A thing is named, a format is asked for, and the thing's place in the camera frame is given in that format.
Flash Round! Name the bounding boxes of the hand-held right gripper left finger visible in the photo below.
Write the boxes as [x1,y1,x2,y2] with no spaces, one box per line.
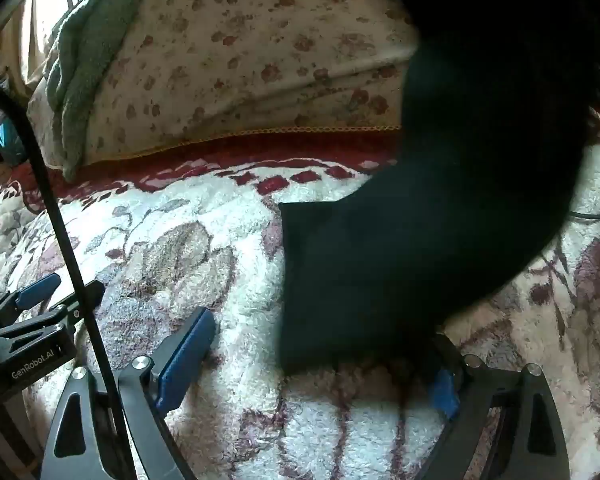
[40,307,217,480]

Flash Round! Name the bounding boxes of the beige floral bed sheet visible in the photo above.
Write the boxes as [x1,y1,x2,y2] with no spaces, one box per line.
[0,0,421,171]

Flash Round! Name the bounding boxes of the thick black cable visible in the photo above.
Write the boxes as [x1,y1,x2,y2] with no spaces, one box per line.
[0,79,136,480]

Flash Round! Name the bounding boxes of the black pants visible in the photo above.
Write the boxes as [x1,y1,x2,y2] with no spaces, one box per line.
[278,0,600,376]

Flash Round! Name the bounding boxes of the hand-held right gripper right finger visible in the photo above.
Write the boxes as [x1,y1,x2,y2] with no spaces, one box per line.
[429,332,572,480]

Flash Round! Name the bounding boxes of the green towel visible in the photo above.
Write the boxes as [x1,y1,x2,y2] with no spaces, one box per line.
[45,0,153,182]

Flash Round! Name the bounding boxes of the thin dark cable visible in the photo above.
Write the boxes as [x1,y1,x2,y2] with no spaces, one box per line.
[569,150,600,221]

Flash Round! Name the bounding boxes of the white red floral fleece blanket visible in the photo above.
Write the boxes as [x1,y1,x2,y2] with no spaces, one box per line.
[0,132,600,480]

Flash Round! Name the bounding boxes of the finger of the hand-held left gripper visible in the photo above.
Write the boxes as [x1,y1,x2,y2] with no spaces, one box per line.
[0,273,62,332]
[0,280,106,342]

